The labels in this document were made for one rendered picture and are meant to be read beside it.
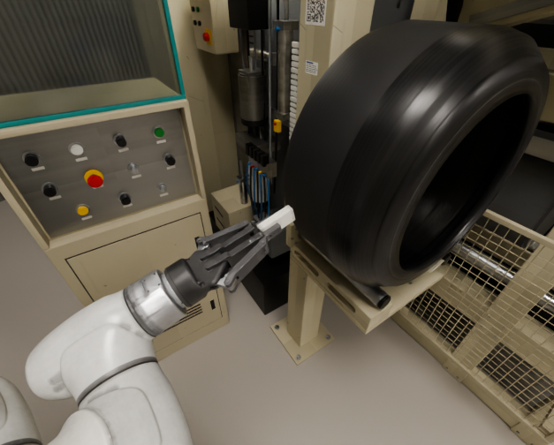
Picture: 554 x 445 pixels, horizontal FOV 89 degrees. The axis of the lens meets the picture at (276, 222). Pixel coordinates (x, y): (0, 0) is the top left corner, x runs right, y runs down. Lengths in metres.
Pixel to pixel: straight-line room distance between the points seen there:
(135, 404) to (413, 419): 1.44
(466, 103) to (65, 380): 0.67
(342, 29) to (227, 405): 1.55
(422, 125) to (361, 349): 1.44
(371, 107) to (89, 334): 0.54
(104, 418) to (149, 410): 0.05
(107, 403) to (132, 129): 0.80
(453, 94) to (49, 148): 0.98
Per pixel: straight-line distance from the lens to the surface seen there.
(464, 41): 0.59
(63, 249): 1.16
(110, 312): 0.48
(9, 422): 0.75
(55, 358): 0.50
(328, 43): 0.80
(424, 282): 1.05
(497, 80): 0.59
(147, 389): 0.44
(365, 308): 0.84
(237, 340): 1.75
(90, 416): 0.42
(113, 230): 1.14
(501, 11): 1.02
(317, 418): 1.61
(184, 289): 0.46
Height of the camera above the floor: 1.53
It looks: 39 degrees down
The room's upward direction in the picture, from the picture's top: straight up
